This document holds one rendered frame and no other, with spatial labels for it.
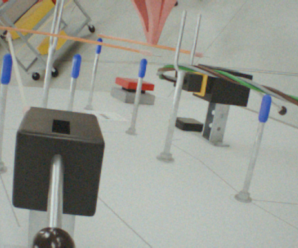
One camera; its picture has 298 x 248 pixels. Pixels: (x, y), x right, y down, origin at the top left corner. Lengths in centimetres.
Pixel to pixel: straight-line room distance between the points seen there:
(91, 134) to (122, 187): 15
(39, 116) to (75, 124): 2
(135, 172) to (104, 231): 12
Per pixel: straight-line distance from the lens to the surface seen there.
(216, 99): 47
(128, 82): 65
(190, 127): 53
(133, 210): 27
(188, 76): 45
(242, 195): 32
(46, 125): 16
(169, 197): 30
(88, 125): 16
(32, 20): 437
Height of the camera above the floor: 140
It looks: 32 degrees down
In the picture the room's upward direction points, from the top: 38 degrees counter-clockwise
